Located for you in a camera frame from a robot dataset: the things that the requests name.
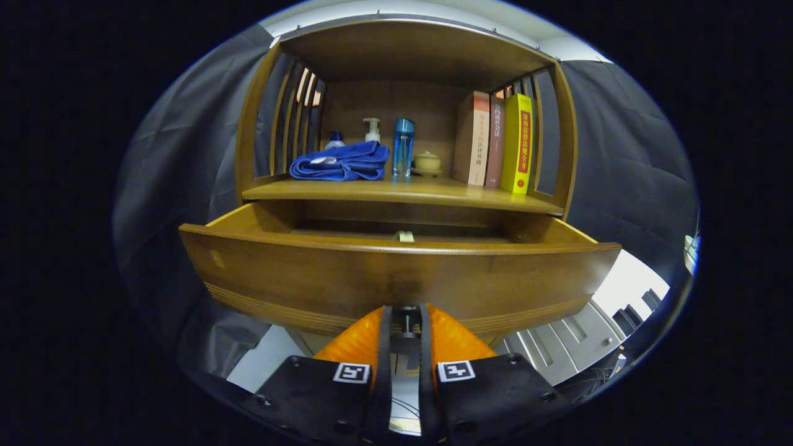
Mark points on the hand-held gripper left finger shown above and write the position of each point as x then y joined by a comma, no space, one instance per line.
385,371

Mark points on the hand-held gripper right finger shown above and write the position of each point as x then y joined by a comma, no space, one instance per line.
426,384

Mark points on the black drawer knob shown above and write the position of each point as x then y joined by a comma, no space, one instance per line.
406,322

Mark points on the wooden drawer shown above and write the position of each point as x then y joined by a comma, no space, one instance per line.
310,279

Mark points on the grey panelled cabinet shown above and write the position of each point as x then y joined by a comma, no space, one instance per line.
557,347

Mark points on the wooden countertop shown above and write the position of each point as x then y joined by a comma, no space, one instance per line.
433,189

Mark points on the wooden cabinet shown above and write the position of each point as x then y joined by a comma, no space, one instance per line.
403,56

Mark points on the beige lidded tea cup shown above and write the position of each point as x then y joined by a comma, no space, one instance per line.
427,163

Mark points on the blue folded towel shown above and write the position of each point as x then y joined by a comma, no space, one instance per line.
353,161

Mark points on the blue glass bottle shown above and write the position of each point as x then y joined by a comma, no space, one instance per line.
403,148

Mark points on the small blue-capped lotion bottle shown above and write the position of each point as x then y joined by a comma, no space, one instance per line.
335,142

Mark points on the white pump bottle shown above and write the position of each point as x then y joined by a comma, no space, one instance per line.
372,133

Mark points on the beige book with orange label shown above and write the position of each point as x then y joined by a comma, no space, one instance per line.
477,142

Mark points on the brown book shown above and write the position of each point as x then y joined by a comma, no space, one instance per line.
495,142

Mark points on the yellow book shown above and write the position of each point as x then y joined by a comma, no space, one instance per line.
517,142

